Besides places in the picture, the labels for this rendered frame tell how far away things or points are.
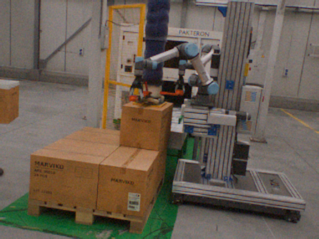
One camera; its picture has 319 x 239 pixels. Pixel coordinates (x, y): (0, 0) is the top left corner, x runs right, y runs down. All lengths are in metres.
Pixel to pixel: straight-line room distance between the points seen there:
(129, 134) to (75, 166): 0.69
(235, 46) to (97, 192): 1.91
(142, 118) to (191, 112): 0.48
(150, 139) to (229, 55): 1.15
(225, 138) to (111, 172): 1.32
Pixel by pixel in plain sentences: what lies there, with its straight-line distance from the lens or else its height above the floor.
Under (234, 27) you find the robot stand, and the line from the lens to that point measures 3.44.
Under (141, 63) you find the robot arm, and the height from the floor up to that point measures 1.37.
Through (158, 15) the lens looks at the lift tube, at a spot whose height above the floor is 1.83.
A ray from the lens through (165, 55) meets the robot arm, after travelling 3.07.
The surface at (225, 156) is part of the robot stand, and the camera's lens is 3.57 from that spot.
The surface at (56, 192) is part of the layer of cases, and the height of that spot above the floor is 0.24.
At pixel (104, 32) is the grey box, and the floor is 1.68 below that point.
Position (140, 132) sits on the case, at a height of 0.70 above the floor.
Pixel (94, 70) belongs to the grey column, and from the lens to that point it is 4.76.
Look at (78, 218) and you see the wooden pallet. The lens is 3.02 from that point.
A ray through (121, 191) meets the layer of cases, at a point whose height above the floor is 0.34.
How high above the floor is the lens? 1.46
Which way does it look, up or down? 11 degrees down
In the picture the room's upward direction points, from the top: 6 degrees clockwise
